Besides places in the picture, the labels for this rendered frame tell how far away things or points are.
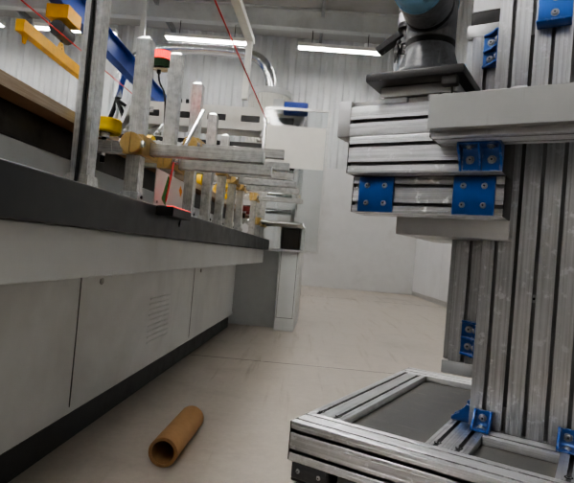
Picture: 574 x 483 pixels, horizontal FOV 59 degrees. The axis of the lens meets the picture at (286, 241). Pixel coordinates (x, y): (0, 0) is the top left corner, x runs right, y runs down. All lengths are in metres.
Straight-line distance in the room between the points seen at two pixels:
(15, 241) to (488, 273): 1.02
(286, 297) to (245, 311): 0.38
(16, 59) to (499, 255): 11.78
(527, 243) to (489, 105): 0.40
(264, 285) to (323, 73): 7.38
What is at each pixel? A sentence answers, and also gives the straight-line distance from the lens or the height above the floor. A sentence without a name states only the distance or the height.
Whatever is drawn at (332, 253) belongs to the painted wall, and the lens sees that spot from 10.34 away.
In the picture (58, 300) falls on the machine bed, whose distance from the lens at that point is 1.48.
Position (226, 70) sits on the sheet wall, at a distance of 11.12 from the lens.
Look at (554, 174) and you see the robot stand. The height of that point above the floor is 0.84.
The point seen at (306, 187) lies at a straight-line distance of 4.03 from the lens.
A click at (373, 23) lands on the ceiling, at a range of 10.08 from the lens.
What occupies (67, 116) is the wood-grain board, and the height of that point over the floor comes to 0.88.
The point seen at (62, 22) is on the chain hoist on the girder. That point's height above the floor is 2.99.
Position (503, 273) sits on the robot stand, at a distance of 1.34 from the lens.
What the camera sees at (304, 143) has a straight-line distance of 4.09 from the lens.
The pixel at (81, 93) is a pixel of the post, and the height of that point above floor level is 0.88.
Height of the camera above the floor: 0.61
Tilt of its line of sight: 1 degrees up
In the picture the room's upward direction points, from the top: 5 degrees clockwise
